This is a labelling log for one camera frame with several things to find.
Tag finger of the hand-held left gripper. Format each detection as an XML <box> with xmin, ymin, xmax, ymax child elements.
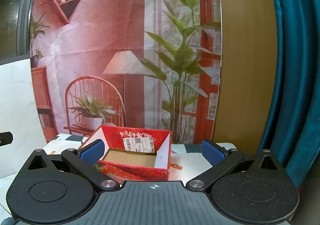
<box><xmin>0</xmin><ymin>131</ymin><xmax>13</xmax><ymax>147</ymax></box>

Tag yellow wooden panel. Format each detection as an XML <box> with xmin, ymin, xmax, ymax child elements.
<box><xmin>212</xmin><ymin>0</ymin><xmax>285</xmax><ymax>156</ymax></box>

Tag dark window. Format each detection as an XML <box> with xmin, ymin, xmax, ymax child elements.
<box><xmin>0</xmin><ymin>0</ymin><xmax>40</xmax><ymax>59</ymax></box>

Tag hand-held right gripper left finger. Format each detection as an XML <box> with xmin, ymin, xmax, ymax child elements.
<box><xmin>26</xmin><ymin>139</ymin><xmax>120</xmax><ymax>192</ymax></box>

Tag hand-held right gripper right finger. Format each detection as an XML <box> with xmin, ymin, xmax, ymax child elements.
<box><xmin>186</xmin><ymin>140</ymin><xmax>282</xmax><ymax>192</ymax></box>

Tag teal curtain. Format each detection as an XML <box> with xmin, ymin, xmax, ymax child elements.
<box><xmin>256</xmin><ymin>0</ymin><xmax>320</xmax><ymax>188</ymax></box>

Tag printed tablecloth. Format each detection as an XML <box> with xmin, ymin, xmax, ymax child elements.
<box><xmin>45</xmin><ymin>133</ymin><xmax>237</xmax><ymax>185</ymax></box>

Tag white marble board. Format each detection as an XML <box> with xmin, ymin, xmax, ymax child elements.
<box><xmin>0</xmin><ymin>58</ymin><xmax>58</xmax><ymax>180</ymax></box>

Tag red strawberry cardboard box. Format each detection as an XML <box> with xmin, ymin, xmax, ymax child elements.
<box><xmin>77</xmin><ymin>125</ymin><xmax>173</xmax><ymax>182</ymax></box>

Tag printed wall tapestry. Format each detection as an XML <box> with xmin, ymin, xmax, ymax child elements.
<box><xmin>29</xmin><ymin>0</ymin><xmax>223</xmax><ymax>144</ymax></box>

